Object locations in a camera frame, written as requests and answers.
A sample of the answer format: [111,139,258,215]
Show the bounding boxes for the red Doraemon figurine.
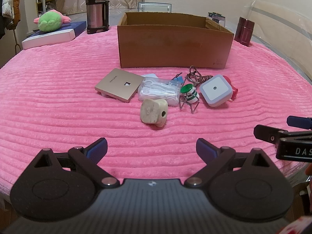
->
[223,75,238,101]

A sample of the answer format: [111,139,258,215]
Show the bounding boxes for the white square night light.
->
[199,74,233,107]

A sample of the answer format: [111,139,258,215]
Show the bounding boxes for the green white spool wire clip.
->
[179,83,200,113]

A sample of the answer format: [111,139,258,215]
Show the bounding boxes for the blue binder clip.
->
[171,72,184,87]

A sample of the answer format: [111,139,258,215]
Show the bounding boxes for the beige plug adapter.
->
[140,99,168,127]

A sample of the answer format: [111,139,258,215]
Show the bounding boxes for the gold TP-LINK wall panel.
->
[95,68,144,103]

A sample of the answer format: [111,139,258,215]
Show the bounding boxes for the clear box of floss picks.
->
[138,77,181,107]

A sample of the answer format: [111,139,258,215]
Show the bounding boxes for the white power bank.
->
[142,74,158,78]

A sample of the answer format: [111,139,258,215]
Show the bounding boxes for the person's right hand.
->
[305,163,312,176]

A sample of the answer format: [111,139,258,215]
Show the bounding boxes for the pink plush blanket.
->
[1,27,311,196]

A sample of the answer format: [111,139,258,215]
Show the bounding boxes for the dark red cylindrical canister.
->
[234,17,255,47]

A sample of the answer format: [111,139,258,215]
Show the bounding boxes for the clear jar green lid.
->
[208,12,226,27]

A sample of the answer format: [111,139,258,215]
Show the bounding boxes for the brown cardboard box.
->
[117,12,234,69]

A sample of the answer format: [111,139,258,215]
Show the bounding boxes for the blue white flat box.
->
[22,21,87,50]

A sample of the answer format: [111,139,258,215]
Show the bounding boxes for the green pink plush toy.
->
[33,10,71,32]

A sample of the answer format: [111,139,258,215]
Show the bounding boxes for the silver framed sand picture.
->
[137,2,172,13]

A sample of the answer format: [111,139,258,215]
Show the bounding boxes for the hanging jackets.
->
[0,0,21,38]

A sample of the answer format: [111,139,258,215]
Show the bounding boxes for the steel thermos black handle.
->
[85,0,109,34]

